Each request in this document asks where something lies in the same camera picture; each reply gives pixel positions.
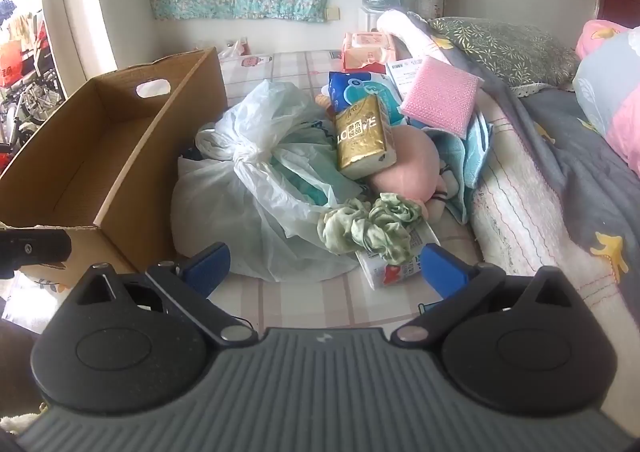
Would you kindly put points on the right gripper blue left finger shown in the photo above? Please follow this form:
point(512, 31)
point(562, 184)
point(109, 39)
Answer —
point(186, 285)

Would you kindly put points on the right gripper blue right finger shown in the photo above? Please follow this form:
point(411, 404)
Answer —
point(463, 289)

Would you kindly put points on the green fabric scrunchie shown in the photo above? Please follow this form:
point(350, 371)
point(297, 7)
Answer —
point(382, 228)

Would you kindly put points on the pink plush toy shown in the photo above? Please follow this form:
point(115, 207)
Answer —
point(416, 174)

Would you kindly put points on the pink mesh sponge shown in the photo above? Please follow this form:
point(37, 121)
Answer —
point(442, 96)

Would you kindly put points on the white teal printed box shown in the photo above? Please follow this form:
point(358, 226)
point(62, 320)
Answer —
point(404, 73)

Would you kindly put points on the blue teal wet wipes pack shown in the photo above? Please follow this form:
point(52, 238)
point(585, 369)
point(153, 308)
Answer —
point(345, 89)

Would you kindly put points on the white tissue pack under scrunchie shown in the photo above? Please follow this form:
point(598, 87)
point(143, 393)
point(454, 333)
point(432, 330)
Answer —
point(379, 273)

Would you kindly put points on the brown cardboard box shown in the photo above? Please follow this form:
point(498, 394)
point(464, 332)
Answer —
point(104, 164)

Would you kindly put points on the white plastic shopping bag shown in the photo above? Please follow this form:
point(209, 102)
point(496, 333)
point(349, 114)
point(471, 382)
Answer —
point(258, 180)

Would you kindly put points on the light blue towel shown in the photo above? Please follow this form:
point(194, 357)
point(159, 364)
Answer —
point(462, 162)

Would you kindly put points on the grey white quilted blanket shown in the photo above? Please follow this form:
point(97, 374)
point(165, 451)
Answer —
point(552, 191)

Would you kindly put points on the gold tissue pack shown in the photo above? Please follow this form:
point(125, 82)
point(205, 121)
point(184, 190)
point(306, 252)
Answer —
point(365, 143)

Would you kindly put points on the small white plastic bag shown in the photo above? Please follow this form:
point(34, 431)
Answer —
point(234, 49)

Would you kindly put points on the green leaf pattern pillow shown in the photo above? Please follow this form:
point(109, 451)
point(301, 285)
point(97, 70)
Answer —
point(521, 55)

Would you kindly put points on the red pink wet wipes pack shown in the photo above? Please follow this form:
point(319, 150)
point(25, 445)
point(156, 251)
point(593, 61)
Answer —
point(367, 52)

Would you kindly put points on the pink blue duvet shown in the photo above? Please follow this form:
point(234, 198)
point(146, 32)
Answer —
point(606, 85)

